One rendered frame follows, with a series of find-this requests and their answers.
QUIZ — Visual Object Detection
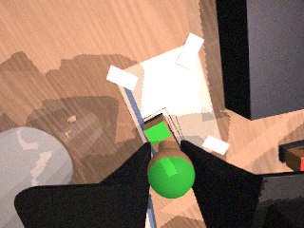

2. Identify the white card taped to table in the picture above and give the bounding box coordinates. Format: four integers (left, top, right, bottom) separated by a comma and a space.
106, 33, 230, 155

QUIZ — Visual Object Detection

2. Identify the red-handled rubber stamp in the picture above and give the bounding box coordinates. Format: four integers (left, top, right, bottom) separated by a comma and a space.
278, 140, 304, 171

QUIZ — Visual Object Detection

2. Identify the white mug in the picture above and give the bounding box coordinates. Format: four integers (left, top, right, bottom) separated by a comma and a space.
0, 127, 73, 228

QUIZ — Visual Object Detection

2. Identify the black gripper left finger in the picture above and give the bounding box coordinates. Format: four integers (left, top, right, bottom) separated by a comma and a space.
14, 142, 151, 228

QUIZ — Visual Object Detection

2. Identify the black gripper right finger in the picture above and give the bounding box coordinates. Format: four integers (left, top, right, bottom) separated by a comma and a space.
180, 140, 304, 228

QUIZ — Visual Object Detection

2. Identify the stamp with green ball handle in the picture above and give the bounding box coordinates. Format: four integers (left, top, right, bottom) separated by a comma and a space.
143, 113, 196, 199

